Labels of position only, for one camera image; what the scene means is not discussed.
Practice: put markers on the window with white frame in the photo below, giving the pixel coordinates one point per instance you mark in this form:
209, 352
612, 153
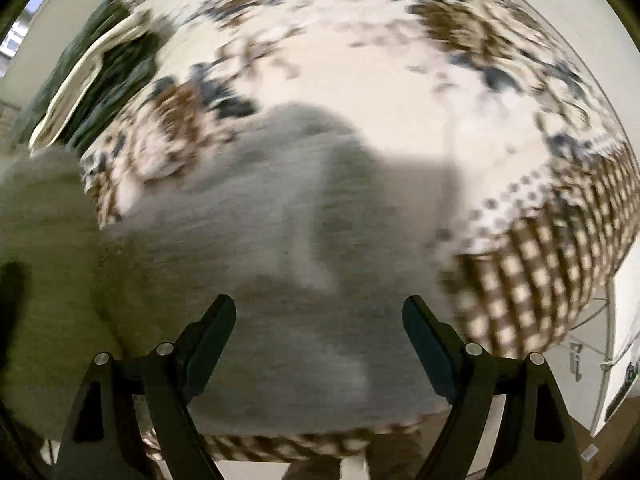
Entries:
10, 40

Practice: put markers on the person's right leg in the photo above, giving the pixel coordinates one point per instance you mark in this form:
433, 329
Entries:
395, 455

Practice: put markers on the dark grey folded pants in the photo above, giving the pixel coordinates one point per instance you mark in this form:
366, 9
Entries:
120, 80

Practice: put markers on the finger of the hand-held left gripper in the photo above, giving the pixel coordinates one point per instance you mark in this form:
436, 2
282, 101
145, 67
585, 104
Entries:
12, 305

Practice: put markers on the floral printed blanket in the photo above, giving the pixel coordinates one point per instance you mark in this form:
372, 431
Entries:
375, 60

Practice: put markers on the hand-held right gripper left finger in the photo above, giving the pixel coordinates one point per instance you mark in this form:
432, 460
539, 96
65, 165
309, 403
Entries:
215, 330

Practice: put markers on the white cabinet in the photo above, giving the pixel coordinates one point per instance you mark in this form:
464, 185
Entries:
625, 340

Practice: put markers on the grey fleece pants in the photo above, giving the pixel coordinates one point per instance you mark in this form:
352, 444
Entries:
280, 240

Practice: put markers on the dark green cloth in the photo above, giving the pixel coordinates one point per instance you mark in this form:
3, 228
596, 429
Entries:
75, 80

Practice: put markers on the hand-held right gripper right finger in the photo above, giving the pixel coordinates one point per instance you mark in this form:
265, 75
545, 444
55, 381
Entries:
425, 335

